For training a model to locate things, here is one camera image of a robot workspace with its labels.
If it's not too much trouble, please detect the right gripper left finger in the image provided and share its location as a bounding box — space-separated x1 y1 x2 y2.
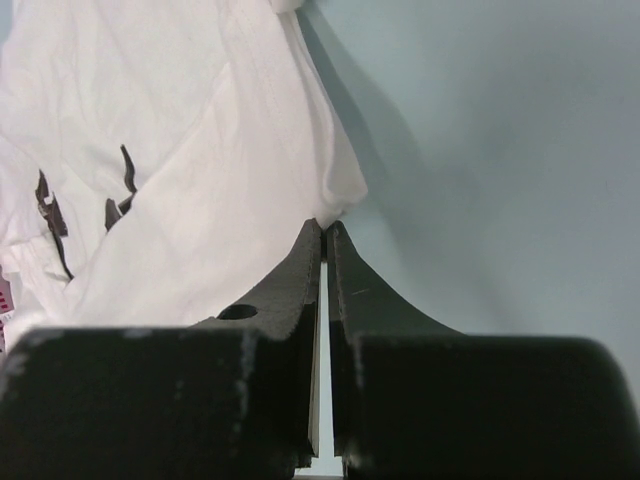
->
1 220 321 479

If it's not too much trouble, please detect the white printed t shirt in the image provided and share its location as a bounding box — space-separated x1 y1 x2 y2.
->
1 1 367 347

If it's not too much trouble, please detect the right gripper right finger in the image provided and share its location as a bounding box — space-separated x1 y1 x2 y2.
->
326 222 639 479

